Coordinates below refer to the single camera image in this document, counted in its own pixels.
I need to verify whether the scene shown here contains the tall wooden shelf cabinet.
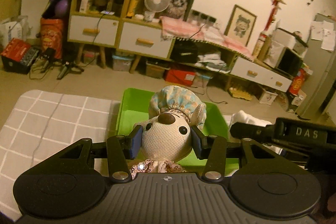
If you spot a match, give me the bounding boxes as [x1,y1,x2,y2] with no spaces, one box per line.
[66,0,138,49]

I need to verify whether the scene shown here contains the white cloth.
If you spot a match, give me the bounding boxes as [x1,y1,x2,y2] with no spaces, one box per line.
[224,110,272,143]

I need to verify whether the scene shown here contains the small white desk fan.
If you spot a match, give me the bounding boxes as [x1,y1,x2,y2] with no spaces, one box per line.
[143,0,170,22]

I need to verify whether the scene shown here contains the egg tray on floor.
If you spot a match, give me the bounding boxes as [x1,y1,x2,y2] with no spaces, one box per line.
[228,87,253,101]

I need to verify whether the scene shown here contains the pink cloth on sideboard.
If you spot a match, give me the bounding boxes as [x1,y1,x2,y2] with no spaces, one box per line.
[159,16,255,61]

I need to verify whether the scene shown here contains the framed cartoon girl picture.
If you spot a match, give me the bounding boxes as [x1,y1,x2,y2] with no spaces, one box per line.
[224,4,257,46]

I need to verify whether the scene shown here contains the long low curved sideboard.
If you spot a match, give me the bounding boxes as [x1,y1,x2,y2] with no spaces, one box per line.
[174,37,292,92]

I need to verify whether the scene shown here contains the red box under sideboard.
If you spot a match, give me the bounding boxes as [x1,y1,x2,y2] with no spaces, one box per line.
[163,68,196,87]

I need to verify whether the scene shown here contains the orange printed bag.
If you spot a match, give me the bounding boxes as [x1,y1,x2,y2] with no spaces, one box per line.
[40,18,65,59]

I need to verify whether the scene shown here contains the wooden cabinet white drawer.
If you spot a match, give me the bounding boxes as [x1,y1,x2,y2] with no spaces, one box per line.
[117,13,173,60]

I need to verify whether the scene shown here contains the white carton box on floor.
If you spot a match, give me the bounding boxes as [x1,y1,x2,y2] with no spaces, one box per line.
[257,91,278,105]

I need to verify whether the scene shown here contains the silver refrigerator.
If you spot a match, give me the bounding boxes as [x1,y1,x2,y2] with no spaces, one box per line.
[296,13,335,120]

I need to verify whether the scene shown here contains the red and black box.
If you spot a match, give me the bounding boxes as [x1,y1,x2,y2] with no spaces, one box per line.
[1,38,40,75]

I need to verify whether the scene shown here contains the black bag in sideboard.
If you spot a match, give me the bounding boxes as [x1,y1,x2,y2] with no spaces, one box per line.
[170,39,198,64]

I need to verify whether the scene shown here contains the black microwave oven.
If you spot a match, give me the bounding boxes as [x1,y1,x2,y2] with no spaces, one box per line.
[263,44,303,76]

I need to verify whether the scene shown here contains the framed cat picture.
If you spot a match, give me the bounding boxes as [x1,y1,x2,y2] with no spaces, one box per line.
[164,0,194,21]

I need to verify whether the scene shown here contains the green plastic bin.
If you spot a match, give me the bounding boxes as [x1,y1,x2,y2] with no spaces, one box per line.
[117,88,228,172]

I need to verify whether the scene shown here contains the mouse plush with blue bonnet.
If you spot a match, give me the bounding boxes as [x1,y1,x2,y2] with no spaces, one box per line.
[130,85,207,178]

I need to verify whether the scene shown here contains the purple ball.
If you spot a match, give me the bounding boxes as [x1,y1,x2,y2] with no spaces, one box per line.
[55,0,71,18]

